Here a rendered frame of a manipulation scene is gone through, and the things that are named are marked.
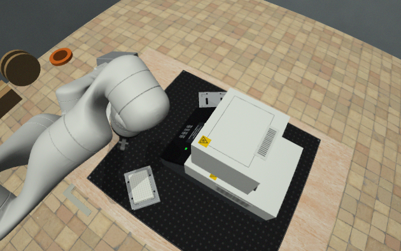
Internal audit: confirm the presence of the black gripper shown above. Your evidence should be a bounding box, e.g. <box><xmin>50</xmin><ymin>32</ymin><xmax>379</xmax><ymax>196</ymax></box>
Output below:
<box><xmin>112</xmin><ymin>128</ymin><xmax>140</xmax><ymax>151</ymax></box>

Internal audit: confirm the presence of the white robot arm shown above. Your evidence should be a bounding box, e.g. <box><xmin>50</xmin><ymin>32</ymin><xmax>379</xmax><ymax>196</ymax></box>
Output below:
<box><xmin>0</xmin><ymin>55</ymin><xmax>170</xmax><ymax>241</ymax></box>

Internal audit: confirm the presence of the white thermal cycler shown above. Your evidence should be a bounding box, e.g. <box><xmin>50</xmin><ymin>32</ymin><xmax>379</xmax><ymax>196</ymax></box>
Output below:
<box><xmin>160</xmin><ymin>88</ymin><xmax>303</xmax><ymax>222</ymax></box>

